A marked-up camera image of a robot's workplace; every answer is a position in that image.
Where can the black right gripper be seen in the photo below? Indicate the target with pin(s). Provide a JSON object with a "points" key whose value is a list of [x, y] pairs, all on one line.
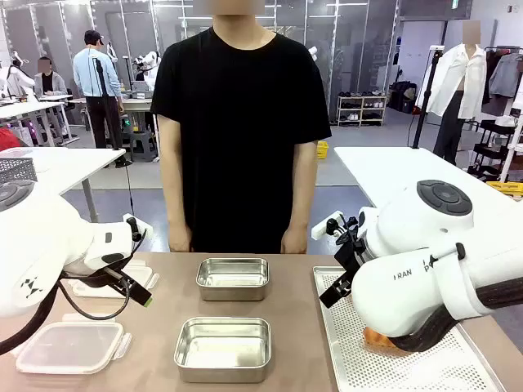
{"points": [[351, 253]]}

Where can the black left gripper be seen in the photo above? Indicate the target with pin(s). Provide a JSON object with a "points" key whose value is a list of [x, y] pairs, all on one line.
{"points": [[118, 277]]}

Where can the golden brown croissant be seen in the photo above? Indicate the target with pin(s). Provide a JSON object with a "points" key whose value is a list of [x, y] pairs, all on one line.
{"points": [[378, 341]]}

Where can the translucent white plastic lid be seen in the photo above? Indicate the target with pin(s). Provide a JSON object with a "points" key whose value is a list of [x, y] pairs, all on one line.
{"points": [[69, 347], [88, 289]]}

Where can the person's right forearm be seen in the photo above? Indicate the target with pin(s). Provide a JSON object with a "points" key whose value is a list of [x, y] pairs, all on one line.
{"points": [[173, 196]]}

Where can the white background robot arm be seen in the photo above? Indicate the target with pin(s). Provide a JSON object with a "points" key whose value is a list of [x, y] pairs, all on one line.
{"points": [[16, 77], [147, 63]]}

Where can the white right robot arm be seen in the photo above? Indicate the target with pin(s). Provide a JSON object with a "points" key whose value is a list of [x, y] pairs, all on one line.
{"points": [[412, 253]]}

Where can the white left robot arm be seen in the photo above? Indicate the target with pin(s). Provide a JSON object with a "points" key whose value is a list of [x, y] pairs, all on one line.
{"points": [[37, 245]]}

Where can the person's left forearm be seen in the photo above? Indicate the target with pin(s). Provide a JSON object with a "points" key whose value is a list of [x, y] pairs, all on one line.
{"points": [[300, 196]]}

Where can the rectangular steel container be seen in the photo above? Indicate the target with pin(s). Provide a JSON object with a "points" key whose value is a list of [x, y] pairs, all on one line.
{"points": [[232, 277], [222, 351]]}

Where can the person's left hand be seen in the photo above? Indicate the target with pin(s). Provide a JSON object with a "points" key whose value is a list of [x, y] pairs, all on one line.
{"points": [[294, 241]]}

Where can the person's right hand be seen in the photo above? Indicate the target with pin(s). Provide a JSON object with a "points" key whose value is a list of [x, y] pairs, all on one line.
{"points": [[180, 239]]}

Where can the perforated metal baking tray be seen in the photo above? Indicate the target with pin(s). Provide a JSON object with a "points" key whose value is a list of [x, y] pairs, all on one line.
{"points": [[367, 367]]}

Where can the white side table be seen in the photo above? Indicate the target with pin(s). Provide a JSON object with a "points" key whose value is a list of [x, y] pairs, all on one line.
{"points": [[65, 163]]}

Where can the yellow plastic crate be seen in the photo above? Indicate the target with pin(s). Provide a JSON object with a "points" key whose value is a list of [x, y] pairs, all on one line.
{"points": [[322, 150]]}

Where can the grey step stool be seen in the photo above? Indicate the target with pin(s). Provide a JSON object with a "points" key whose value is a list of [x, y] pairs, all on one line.
{"points": [[143, 145]]}

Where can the grey perforated basket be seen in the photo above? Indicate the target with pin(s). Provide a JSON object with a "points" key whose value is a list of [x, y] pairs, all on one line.
{"points": [[16, 168]]}

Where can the person in black t-shirt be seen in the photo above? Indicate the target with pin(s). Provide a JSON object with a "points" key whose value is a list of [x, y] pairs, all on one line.
{"points": [[241, 134]]}

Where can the white shoe rack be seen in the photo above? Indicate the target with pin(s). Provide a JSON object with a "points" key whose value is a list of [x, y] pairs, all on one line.
{"points": [[361, 110]]}

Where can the grey background workbench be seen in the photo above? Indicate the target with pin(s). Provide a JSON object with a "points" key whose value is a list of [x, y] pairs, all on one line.
{"points": [[137, 104]]}

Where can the person in red top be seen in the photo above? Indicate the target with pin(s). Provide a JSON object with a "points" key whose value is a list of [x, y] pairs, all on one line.
{"points": [[8, 139]]}

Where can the yellow flat basket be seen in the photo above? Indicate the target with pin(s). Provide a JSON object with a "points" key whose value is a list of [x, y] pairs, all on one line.
{"points": [[506, 188]]}

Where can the white background desk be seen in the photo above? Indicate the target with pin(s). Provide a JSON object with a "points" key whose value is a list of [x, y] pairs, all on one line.
{"points": [[32, 112]]}

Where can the black bags pile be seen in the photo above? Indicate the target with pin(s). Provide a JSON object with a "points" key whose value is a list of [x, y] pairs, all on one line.
{"points": [[402, 96]]}

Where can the man in light blue shirt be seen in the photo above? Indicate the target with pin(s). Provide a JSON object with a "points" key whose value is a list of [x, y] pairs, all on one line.
{"points": [[98, 81]]}

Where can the black rolling cart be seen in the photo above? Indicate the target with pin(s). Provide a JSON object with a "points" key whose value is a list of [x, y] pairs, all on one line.
{"points": [[492, 147]]}

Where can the black tripod pole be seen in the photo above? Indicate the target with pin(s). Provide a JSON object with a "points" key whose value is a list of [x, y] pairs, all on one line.
{"points": [[425, 98]]}

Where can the seated person in grey jacket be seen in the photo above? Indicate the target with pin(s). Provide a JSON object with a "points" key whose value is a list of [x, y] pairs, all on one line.
{"points": [[48, 81]]}

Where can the mannequin with white shirt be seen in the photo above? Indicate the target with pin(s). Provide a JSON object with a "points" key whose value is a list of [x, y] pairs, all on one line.
{"points": [[457, 90]]}

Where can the clothes rack with garments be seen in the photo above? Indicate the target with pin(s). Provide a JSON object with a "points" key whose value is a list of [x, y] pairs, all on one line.
{"points": [[504, 77]]}

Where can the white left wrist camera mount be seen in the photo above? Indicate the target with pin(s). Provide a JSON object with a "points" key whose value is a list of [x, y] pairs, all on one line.
{"points": [[143, 230]]}

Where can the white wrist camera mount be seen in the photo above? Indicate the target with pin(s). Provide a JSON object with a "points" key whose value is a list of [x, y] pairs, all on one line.
{"points": [[143, 230], [323, 228]]}

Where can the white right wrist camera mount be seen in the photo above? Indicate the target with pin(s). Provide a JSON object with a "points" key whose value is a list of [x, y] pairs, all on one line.
{"points": [[323, 228]]}

